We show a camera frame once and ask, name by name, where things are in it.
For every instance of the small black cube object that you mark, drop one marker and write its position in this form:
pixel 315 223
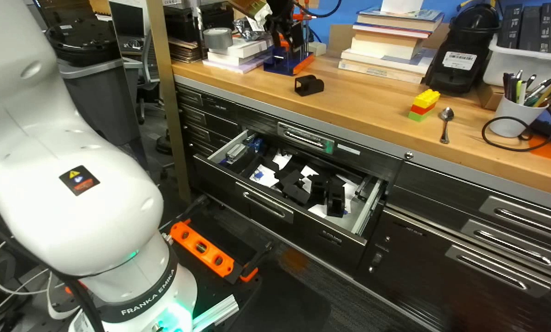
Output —
pixel 307 85

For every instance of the orange spirit level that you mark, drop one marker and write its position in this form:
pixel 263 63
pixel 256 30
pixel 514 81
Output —
pixel 211 255

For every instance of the stack of books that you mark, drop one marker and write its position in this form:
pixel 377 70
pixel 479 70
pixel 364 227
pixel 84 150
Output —
pixel 392 44

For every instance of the orange handled hex key set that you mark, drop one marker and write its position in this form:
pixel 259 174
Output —
pixel 289 54

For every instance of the colourful toy block stack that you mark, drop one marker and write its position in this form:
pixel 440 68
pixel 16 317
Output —
pixel 423 103

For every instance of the white pen cup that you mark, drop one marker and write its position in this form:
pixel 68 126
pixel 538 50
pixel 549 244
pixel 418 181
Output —
pixel 514 118

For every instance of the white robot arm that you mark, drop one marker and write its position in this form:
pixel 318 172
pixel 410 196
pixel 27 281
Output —
pixel 77 201

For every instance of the metal spoon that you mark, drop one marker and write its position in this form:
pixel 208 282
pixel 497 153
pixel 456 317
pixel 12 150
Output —
pixel 447 116

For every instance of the white storage bin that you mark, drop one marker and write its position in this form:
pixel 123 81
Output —
pixel 512 59

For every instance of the white paper stack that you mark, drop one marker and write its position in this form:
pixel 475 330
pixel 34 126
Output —
pixel 241 57

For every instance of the black metal drawer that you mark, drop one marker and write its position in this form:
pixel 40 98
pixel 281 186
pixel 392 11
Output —
pixel 224 172

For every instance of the black label maker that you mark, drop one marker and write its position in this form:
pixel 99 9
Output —
pixel 462 57

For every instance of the grey duct tape roll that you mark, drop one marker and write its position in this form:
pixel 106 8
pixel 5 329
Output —
pixel 219 39

